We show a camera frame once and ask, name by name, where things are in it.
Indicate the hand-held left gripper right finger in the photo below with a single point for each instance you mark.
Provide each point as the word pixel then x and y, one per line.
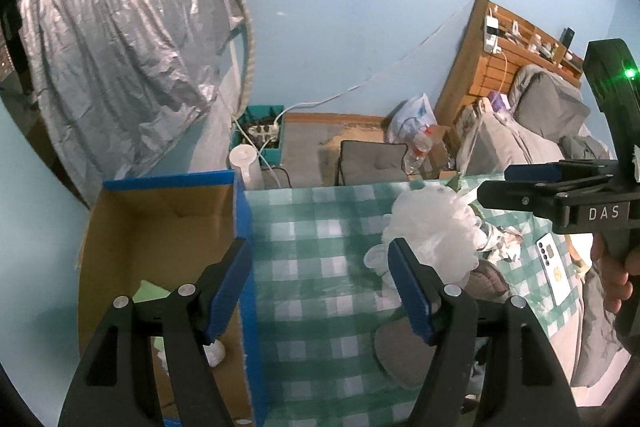
pixel 407 288

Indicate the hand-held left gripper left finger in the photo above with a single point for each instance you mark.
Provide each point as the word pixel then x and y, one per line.
pixel 234 288

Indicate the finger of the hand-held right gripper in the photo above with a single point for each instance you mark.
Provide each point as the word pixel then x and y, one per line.
pixel 527 172
pixel 515 199

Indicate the white mesh bath loofah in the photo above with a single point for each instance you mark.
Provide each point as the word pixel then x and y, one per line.
pixel 435 227

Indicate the grey fluffy slipper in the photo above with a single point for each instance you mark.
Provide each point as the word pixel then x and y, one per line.
pixel 400 357

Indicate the grey cloth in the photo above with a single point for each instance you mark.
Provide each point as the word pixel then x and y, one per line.
pixel 487 282

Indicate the cardboard box with blue tape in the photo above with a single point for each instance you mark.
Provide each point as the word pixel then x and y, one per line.
pixel 150 217

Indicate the person's right hand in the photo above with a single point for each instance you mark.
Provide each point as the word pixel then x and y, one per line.
pixel 612 272

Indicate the clear plastic cup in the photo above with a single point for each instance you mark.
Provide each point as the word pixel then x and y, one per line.
pixel 377 259

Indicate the floral patterned cloth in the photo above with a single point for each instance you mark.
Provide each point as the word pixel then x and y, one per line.
pixel 502 242

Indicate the small white fluffy ball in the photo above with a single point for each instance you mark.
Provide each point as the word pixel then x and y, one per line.
pixel 214 353

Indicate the grey pillow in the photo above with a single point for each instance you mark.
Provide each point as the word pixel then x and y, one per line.
pixel 547 102

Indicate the white smartphone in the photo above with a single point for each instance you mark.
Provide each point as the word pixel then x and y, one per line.
pixel 556 269

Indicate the purple packet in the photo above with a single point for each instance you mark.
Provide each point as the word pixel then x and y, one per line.
pixel 498 101

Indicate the green checked tablecloth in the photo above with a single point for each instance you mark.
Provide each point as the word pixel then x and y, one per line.
pixel 310 257

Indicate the light green sponge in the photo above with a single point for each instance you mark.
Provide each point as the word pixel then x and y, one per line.
pixel 150 291

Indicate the small brown cardboard box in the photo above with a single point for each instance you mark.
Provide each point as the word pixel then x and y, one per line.
pixel 440 147

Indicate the clear plastic bottle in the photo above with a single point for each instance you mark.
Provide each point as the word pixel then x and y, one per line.
pixel 417 152

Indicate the wooden headboard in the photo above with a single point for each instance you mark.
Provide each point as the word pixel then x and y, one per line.
pixel 467 72

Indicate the white humidifier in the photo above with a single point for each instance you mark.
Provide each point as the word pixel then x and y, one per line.
pixel 246 164

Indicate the grey blanket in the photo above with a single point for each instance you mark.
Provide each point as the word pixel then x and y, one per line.
pixel 597 337

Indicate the white plastic bag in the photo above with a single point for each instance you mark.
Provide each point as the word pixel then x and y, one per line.
pixel 412 114

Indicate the grey seat cushion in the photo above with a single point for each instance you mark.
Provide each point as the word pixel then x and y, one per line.
pixel 372 162

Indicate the teal storage box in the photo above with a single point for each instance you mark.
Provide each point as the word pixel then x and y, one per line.
pixel 272 152

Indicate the white charger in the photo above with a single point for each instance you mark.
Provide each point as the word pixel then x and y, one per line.
pixel 491 34

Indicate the white power strip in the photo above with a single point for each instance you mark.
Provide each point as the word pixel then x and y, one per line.
pixel 262 131

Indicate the silver foil curtain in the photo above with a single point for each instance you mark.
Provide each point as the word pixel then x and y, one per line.
pixel 115 47

